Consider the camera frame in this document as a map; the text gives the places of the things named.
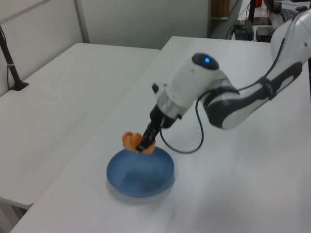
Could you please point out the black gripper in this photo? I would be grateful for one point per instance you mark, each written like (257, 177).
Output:
(164, 117)

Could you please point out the orange bread roll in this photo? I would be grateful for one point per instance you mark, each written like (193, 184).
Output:
(130, 140)

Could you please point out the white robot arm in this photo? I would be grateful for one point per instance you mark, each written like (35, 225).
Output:
(189, 80)

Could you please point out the blue round plate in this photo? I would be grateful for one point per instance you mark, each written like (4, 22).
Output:
(141, 174)

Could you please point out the white adjacent table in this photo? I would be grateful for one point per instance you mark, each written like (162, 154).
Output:
(60, 109)

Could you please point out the black electronics box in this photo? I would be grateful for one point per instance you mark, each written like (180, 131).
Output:
(264, 34)
(244, 30)

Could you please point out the brown cardboard box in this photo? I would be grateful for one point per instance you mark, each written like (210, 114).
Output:
(219, 7)

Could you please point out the black monitor stand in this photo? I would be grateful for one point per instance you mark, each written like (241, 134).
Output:
(252, 12)

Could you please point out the black keyboard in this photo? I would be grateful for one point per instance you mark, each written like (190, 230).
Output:
(288, 14)

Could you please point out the black computer mouse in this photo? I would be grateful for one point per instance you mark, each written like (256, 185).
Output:
(301, 8)

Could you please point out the grey partition corner post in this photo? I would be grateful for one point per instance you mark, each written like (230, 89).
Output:
(82, 21)

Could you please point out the grey partition end post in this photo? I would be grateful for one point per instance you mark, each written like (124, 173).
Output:
(209, 19)

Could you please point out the black camera stand pole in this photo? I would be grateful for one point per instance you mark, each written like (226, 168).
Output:
(12, 70)

